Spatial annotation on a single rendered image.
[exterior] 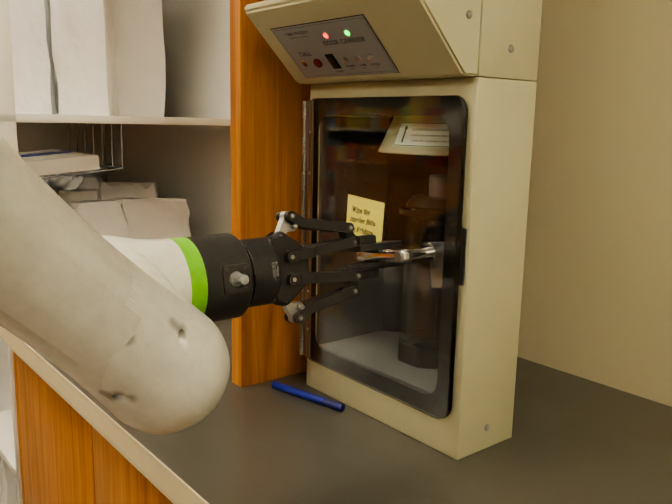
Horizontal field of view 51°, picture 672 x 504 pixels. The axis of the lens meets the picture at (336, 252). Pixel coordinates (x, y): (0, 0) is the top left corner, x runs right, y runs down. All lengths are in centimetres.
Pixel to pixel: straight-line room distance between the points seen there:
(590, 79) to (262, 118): 55
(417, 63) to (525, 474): 51
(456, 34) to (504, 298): 33
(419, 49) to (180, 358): 46
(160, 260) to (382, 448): 42
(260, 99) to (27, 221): 67
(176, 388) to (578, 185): 88
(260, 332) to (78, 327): 66
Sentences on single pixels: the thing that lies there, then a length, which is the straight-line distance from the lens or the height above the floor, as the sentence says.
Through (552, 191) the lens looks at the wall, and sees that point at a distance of 129.
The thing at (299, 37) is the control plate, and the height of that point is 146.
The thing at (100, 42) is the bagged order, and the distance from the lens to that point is 193.
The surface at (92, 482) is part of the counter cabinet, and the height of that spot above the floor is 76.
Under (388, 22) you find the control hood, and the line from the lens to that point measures 83.
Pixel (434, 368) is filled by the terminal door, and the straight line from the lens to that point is 90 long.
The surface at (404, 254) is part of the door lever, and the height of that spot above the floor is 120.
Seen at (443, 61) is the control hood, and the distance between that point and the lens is 82.
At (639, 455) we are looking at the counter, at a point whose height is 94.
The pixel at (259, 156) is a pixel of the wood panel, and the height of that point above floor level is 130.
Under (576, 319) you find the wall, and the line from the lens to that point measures 130.
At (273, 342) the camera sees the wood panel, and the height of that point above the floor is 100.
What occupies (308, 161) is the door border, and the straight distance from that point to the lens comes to 105.
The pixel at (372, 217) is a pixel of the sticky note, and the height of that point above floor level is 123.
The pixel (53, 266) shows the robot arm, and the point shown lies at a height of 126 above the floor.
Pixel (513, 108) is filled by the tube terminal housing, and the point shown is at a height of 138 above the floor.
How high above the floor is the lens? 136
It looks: 10 degrees down
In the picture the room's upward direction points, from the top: 1 degrees clockwise
